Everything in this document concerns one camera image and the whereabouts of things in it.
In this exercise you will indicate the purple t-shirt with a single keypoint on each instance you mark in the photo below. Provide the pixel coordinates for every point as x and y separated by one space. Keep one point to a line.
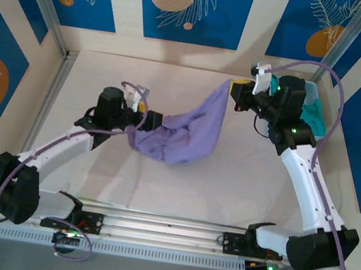
194 134

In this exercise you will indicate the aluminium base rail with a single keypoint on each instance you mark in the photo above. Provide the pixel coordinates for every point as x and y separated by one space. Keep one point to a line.
167 233

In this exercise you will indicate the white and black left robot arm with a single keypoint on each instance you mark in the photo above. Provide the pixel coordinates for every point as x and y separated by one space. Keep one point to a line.
60 149

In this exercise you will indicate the light blue plastic basket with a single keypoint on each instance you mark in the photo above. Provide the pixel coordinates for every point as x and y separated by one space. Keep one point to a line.
313 89

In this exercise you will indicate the aluminium side rail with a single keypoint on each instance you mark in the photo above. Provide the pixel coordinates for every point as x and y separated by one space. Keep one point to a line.
55 86

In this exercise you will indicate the teal cloth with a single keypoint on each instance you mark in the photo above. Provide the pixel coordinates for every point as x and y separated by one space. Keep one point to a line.
312 115

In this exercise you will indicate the aluminium frame post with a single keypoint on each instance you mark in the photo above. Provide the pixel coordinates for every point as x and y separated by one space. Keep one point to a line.
348 35
46 5

